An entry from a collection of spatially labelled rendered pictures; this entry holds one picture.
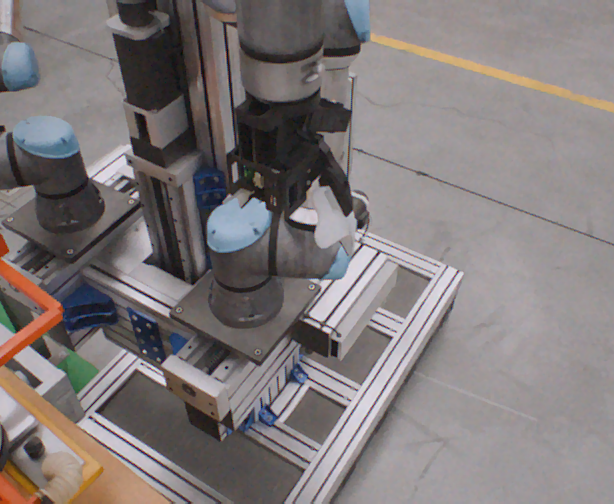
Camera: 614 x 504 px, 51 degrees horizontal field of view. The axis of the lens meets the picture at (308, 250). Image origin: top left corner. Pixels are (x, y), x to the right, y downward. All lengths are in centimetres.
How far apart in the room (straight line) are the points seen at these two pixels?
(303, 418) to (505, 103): 239
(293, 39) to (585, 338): 233
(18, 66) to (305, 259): 57
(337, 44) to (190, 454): 142
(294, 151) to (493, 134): 304
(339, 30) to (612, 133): 298
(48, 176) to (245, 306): 51
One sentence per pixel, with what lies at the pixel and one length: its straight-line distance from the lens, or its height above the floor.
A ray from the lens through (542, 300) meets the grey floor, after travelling 283.
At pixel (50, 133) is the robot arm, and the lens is 145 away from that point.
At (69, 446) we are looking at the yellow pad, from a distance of 116.
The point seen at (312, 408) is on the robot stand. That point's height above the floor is 21.
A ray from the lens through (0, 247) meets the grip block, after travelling 134.
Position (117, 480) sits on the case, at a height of 94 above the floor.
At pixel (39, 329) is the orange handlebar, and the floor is 119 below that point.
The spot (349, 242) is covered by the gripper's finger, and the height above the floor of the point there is 154.
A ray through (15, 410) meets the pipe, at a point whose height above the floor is 110.
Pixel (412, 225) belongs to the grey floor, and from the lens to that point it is 301.
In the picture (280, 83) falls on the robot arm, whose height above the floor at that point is 174.
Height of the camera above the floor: 205
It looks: 46 degrees down
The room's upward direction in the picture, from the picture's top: straight up
